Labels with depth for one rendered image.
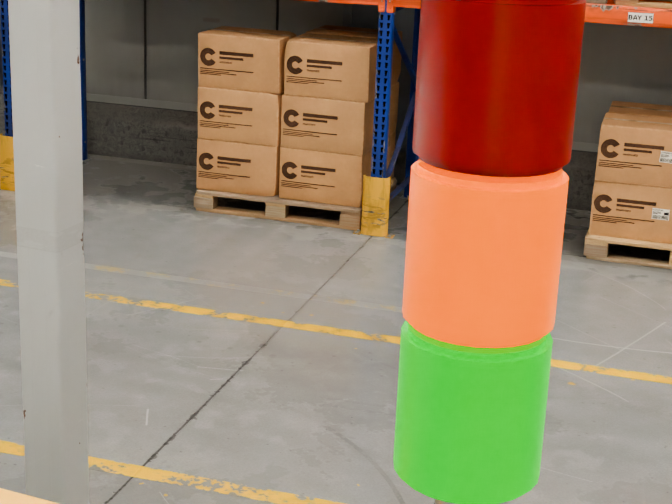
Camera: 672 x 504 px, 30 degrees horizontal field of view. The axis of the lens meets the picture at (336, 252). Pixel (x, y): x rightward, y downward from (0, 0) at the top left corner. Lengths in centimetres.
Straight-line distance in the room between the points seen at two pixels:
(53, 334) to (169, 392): 275
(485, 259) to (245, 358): 584
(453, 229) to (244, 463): 482
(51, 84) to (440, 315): 258
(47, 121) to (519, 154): 262
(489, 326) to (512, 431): 4
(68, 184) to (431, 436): 265
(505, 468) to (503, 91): 12
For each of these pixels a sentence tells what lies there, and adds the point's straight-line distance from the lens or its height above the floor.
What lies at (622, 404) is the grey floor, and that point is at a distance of 602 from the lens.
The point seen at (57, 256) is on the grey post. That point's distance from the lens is 304.
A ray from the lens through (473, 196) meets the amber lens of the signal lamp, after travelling 38.
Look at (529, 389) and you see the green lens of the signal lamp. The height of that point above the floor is 220.
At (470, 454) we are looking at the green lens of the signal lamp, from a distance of 41.
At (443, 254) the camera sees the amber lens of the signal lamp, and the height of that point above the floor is 225.
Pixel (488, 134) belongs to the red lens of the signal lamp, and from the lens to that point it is 37.
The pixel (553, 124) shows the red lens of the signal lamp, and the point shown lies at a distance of 38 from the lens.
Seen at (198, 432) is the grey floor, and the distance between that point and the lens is 545.
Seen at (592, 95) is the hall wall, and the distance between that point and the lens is 928.
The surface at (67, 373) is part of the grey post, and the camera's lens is 317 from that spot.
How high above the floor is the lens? 236
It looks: 17 degrees down
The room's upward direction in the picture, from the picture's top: 2 degrees clockwise
